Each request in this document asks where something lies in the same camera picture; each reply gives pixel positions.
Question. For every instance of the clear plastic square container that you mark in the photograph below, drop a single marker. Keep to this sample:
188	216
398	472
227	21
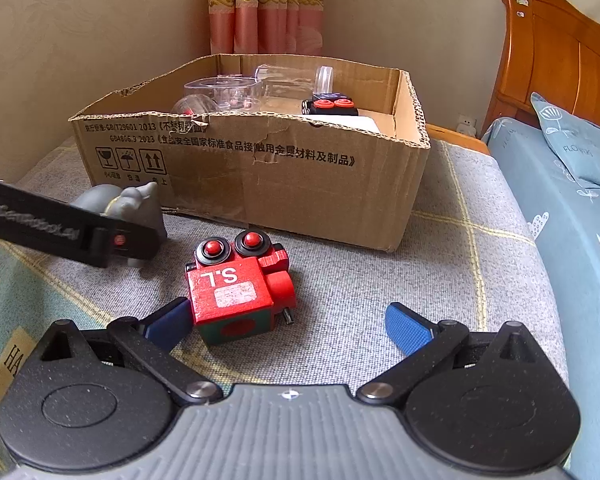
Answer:
220	91

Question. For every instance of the grey cat toy figure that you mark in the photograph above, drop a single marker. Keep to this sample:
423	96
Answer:
140	205

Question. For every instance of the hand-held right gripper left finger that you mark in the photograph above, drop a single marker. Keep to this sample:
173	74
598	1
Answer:
172	322

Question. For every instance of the white plastic object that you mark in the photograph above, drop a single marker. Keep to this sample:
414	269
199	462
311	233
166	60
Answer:
360	124

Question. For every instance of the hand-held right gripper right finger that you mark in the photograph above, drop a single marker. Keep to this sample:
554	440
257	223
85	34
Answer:
405	330

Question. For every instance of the cardboard box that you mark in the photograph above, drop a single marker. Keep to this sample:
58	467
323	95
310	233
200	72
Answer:
280	185

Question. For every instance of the black toy train car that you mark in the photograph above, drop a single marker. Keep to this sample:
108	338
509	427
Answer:
330	105

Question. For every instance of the wooden headboard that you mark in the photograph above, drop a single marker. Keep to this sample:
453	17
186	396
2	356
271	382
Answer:
555	50

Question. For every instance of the blue bed sheet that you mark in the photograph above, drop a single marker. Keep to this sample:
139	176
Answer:
580	270

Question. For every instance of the red toy train car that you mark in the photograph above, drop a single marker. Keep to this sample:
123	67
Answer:
225	285

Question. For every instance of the blue patterned pillow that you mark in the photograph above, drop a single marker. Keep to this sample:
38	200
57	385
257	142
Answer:
580	145

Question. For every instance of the wooden bedside cabinet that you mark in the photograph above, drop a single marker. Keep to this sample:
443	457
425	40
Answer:
455	140

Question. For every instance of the pink curtain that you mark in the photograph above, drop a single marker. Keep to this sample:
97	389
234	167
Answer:
265	10

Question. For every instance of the white wall socket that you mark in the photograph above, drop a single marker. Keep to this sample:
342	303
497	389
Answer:
466	124

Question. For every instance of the clear plastic jar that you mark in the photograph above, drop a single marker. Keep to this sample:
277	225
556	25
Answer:
285	80

